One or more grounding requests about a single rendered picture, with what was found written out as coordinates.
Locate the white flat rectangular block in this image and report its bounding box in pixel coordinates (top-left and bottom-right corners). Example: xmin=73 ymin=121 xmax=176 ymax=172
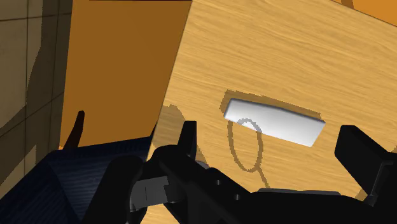
xmin=223 ymin=97 xmax=326 ymax=148

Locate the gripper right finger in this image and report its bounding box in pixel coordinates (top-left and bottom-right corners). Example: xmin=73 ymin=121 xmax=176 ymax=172
xmin=334 ymin=124 xmax=397 ymax=206

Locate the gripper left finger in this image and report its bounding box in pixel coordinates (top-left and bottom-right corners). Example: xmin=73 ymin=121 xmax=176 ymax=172
xmin=148 ymin=120 xmax=251 ymax=224

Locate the dark blue robot stand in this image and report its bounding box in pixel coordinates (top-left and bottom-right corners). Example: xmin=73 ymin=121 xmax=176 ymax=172
xmin=0 ymin=136 xmax=155 ymax=224

